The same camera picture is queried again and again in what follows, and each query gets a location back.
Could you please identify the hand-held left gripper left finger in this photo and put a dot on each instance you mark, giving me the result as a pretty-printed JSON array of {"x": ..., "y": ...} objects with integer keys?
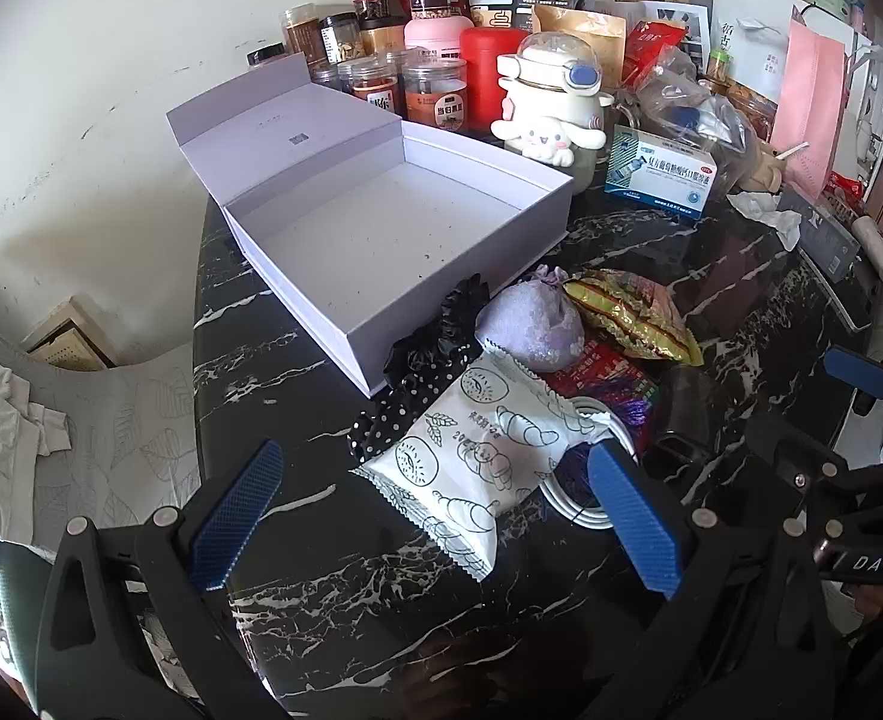
[{"x": 235, "y": 517}]

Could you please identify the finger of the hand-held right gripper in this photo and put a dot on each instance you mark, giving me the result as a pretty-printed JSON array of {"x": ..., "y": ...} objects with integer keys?
[
  {"x": 801, "y": 480},
  {"x": 858, "y": 375}
]

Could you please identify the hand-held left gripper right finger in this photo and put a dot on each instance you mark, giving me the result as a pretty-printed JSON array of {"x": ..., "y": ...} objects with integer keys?
[{"x": 633, "y": 517}]

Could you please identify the black polka dot scrunchie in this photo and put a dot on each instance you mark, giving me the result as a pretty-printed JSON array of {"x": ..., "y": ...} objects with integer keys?
[{"x": 381, "y": 420}]

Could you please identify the white cartoon print snack packet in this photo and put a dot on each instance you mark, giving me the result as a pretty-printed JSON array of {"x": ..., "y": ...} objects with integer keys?
[{"x": 456, "y": 457}]

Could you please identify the gold green snack packet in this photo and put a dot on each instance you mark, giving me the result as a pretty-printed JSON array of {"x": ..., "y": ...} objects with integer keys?
[{"x": 629, "y": 315}]

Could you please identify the purple tasselled sachet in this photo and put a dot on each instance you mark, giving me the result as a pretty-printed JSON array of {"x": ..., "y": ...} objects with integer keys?
[{"x": 528, "y": 322}]

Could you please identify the lavender gift box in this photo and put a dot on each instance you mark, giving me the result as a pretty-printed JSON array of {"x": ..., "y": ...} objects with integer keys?
[{"x": 381, "y": 240}]

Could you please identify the white plastic wrap roll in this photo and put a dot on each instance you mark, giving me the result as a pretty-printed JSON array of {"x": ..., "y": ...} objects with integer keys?
[{"x": 876, "y": 244}]

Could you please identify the dark grey flat box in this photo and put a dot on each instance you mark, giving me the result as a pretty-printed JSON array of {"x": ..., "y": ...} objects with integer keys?
[{"x": 824, "y": 236}]

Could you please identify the leaf patterned chair cover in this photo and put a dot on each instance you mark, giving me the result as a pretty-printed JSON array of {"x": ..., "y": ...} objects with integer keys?
[{"x": 111, "y": 435}]

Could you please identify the crumpled white tissue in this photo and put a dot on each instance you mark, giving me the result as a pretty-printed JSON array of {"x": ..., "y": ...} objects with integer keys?
[{"x": 768, "y": 210}]

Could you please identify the small red packet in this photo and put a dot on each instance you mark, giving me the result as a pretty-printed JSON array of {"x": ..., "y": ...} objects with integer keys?
[{"x": 843, "y": 184}]

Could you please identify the dark green chair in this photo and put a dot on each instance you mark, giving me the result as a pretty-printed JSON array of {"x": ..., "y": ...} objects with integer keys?
[{"x": 6, "y": 600}]

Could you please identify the beige perforated box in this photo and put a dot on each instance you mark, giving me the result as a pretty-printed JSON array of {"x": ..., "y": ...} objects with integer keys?
[{"x": 74, "y": 330}]

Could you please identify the pink paper bag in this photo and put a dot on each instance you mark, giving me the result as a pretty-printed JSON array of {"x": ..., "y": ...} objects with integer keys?
[{"x": 809, "y": 105}]

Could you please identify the blue white medicine box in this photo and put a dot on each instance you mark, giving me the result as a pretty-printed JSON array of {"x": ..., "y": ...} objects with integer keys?
[{"x": 659, "y": 176}]

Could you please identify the clear plastic bag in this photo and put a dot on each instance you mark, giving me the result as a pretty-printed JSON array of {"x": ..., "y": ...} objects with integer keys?
[{"x": 711, "y": 120}]

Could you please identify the small green capped bottle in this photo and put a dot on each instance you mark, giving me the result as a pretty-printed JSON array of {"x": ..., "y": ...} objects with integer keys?
[{"x": 719, "y": 64}]

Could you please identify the white paper bag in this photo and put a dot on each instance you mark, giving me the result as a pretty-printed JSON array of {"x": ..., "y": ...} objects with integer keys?
[{"x": 749, "y": 37}]

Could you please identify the red snack bag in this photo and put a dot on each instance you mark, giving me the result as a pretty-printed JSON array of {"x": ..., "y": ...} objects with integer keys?
[{"x": 648, "y": 41}]

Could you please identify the white cartoon dog cup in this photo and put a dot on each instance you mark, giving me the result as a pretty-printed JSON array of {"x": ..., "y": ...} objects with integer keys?
[{"x": 554, "y": 105}]

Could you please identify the kraft paper pouch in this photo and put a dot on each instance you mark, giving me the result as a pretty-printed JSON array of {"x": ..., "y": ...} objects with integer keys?
[{"x": 599, "y": 34}]

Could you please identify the small clear jar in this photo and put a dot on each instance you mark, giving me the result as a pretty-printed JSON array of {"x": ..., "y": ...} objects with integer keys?
[{"x": 327, "y": 76}]

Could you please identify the clear jar with red contents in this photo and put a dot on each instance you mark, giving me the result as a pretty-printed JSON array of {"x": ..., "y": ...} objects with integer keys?
[{"x": 376, "y": 86}]

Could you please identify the clear jar with orange label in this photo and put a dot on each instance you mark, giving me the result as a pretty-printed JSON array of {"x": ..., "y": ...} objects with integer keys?
[{"x": 435, "y": 97}]

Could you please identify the black lidded jar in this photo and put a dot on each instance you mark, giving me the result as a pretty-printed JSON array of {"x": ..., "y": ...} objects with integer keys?
[{"x": 265, "y": 54}]

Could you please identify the red canister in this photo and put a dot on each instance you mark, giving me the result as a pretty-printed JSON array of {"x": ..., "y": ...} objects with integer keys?
[{"x": 486, "y": 75}]

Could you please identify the jar of brown powder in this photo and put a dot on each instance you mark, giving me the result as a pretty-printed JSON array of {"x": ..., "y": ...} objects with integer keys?
[{"x": 304, "y": 34}]

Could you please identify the jar of nuts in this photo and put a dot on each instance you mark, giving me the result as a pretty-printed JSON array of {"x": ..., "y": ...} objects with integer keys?
[{"x": 339, "y": 37}]

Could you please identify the pink canister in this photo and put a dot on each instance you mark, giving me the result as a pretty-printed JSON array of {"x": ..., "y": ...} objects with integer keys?
[{"x": 434, "y": 34}]

